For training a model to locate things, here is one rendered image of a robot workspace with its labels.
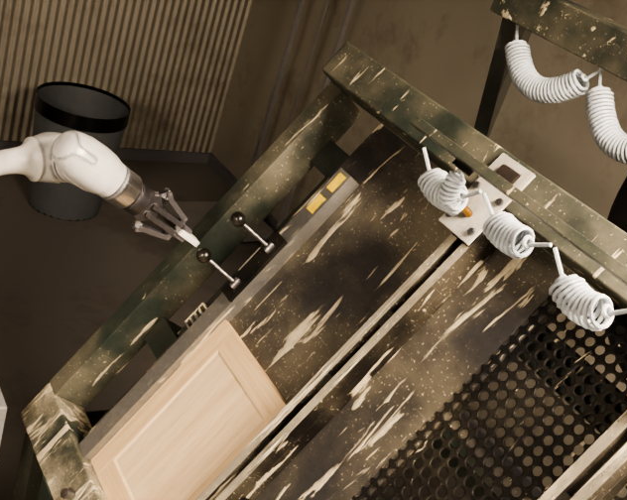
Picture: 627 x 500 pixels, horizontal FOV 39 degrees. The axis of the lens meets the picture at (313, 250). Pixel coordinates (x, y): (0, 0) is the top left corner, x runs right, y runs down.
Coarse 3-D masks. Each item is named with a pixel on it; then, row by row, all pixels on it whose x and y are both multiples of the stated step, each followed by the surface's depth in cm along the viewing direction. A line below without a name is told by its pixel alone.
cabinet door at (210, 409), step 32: (224, 320) 217; (224, 352) 212; (192, 384) 213; (224, 384) 207; (256, 384) 201; (160, 416) 214; (192, 416) 208; (224, 416) 203; (256, 416) 197; (128, 448) 215; (160, 448) 209; (192, 448) 203; (224, 448) 198; (128, 480) 210; (160, 480) 204; (192, 480) 199
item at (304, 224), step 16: (320, 192) 216; (336, 192) 214; (304, 208) 217; (320, 208) 214; (336, 208) 216; (288, 224) 217; (304, 224) 214; (320, 224) 216; (288, 240) 215; (304, 240) 217; (288, 256) 217; (272, 272) 217; (256, 288) 217; (224, 304) 217; (240, 304) 217; (208, 320) 217; (192, 336) 218; (176, 352) 218; (192, 352) 218; (160, 368) 219; (176, 368) 218; (144, 384) 219; (160, 384) 218; (128, 400) 220; (144, 400) 218; (112, 416) 220; (128, 416) 219; (96, 432) 221; (112, 432) 219; (80, 448) 221; (96, 448) 219
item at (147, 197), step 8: (144, 184) 206; (144, 192) 203; (152, 192) 206; (136, 200) 202; (144, 200) 203; (152, 200) 207; (160, 200) 208; (128, 208) 203; (136, 208) 203; (144, 208) 204; (152, 208) 208; (136, 216) 207; (144, 216) 208
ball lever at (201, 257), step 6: (198, 252) 212; (204, 252) 212; (210, 252) 213; (198, 258) 212; (204, 258) 212; (210, 258) 213; (216, 264) 215; (222, 270) 215; (228, 276) 215; (234, 282) 215; (234, 288) 216
